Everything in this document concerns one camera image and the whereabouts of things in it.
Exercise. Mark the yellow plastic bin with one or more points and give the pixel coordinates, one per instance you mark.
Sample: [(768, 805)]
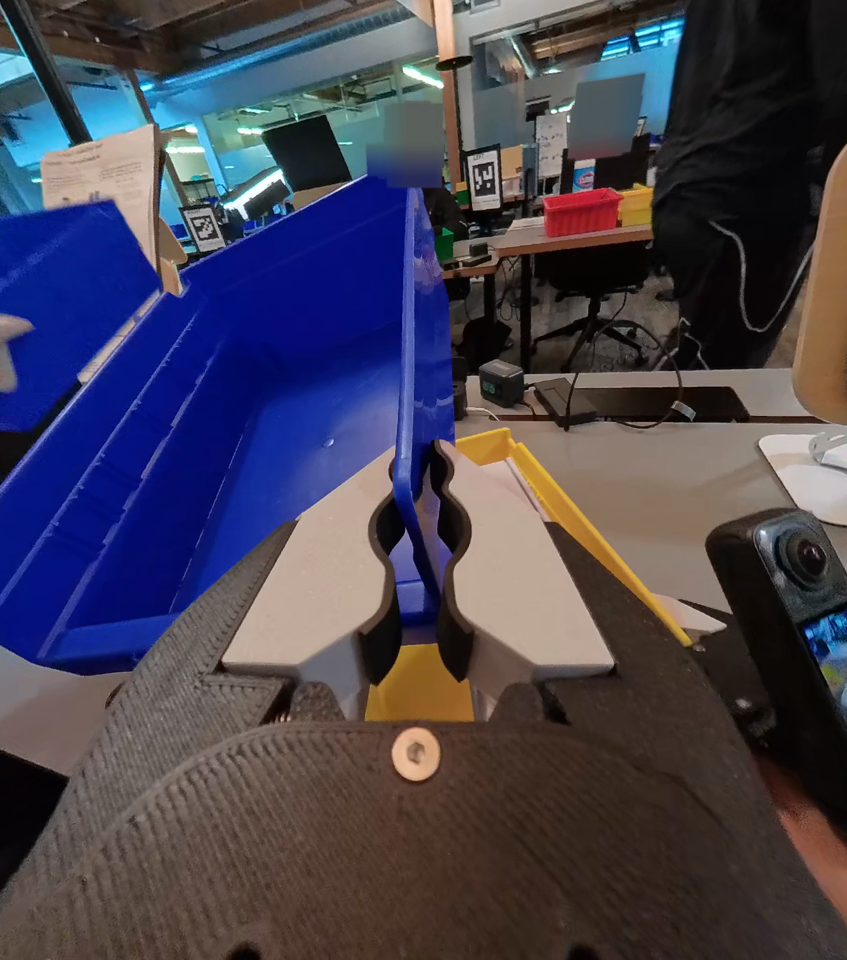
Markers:
[(581, 525)]

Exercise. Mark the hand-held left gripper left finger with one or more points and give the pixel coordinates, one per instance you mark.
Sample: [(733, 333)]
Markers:
[(296, 600)]

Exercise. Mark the red plastic bin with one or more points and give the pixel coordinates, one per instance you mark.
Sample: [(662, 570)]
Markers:
[(581, 211)]

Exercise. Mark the blue plastic bin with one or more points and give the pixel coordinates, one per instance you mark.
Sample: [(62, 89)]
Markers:
[(243, 450)]

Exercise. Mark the black metal pole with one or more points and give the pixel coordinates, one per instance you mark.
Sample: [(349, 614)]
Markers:
[(48, 75)]

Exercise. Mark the framed marker sign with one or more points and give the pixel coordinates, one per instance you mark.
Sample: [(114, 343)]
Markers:
[(203, 227), (483, 178)]

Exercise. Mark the wooden post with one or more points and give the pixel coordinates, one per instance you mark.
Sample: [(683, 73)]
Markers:
[(444, 112)]

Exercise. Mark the small green bin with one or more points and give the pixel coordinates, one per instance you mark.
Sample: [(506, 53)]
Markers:
[(444, 244)]

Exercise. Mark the small black charger box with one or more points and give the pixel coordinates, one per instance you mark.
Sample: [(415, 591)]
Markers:
[(502, 382)]

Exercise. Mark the grey desk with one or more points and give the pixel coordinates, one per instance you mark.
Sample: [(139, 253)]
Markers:
[(656, 480)]

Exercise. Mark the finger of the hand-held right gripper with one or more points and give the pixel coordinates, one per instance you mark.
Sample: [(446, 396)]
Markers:
[(693, 619)]

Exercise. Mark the black monitor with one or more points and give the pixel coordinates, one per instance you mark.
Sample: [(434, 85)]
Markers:
[(307, 154)]

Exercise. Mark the small yellow bin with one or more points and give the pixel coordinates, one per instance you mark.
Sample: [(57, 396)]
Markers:
[(635, 206)]

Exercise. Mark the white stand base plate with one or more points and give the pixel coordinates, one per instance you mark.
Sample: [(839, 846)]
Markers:
[(806, 487)]

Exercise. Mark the black office chair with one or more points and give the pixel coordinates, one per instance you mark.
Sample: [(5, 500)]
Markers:
[(592, 285)]

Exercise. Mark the background office desk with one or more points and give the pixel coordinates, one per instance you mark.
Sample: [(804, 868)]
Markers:
[(543, 238)]

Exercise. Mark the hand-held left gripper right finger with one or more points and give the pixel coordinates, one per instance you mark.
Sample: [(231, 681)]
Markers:
[(528, 600)]

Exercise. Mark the flat black power adapter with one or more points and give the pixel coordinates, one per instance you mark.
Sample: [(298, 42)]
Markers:
[(562, 397)]

